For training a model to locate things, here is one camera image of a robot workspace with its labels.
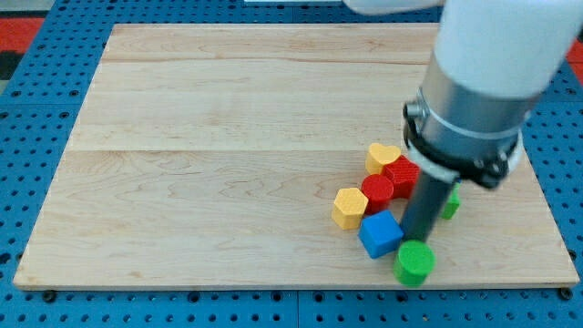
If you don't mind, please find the green star block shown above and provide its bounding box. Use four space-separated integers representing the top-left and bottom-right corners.
441 183 461 220

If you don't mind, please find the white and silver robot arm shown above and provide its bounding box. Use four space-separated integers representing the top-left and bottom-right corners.
404 0 582 190

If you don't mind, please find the red star block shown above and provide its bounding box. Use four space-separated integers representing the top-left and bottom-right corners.
382 155 420 199

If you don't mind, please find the yellow hexagon block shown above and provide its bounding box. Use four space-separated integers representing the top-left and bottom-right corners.
332 188 368 230

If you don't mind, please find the yellow heart block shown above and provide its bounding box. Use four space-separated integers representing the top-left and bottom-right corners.
365 143 402 174

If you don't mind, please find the light wooden board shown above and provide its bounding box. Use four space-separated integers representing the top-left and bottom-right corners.
12 23 580 292

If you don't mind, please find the red cylinder block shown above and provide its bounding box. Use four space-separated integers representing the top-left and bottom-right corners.
361 174 394 215

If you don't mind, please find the blue cube block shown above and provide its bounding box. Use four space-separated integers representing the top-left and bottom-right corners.
358 210 404 259

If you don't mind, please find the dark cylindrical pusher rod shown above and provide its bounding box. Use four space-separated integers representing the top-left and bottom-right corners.
400 171 457 241

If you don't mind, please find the green cylinder block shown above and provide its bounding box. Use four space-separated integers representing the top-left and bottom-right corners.
394 240 436 287

